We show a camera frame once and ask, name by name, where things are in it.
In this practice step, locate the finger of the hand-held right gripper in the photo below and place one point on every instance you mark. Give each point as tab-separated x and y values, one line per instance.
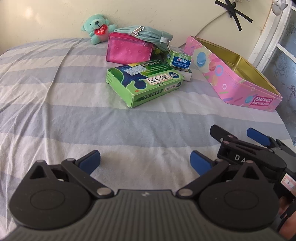
256	136
219	133

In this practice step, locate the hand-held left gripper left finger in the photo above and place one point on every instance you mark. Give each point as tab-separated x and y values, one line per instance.
90	162

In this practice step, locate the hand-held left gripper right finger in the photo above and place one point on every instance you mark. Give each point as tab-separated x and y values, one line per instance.
198	162

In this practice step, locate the pink biscuit tin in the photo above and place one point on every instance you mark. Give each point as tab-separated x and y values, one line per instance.
222	76

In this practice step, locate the white blue box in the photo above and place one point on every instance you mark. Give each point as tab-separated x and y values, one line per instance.
187	74

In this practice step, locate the small green white box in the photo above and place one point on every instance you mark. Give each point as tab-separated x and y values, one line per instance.
181	60

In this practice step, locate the large green medicine box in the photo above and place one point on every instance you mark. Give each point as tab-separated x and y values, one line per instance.
138	92

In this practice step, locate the pink glossy pouch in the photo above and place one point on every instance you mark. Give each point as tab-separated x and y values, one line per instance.
127	49

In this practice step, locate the teal zipper pouch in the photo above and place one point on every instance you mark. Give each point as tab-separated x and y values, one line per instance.
148	34

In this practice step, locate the person's right hand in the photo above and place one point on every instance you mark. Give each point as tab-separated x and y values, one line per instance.
283	205

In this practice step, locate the striped bed sheet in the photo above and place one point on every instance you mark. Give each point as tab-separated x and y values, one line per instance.
69	115

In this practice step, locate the frosted patterned window glass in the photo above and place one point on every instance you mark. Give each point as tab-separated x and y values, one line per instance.
286	69

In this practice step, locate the black tape cross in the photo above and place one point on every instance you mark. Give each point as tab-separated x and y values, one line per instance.
233	12

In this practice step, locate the white plastic ornament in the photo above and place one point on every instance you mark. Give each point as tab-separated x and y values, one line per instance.
276	8

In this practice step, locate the teal teddy bear plush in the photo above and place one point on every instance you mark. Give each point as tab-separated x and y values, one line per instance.
97	25

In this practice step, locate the white window frame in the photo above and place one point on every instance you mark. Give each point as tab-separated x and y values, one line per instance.
270	39

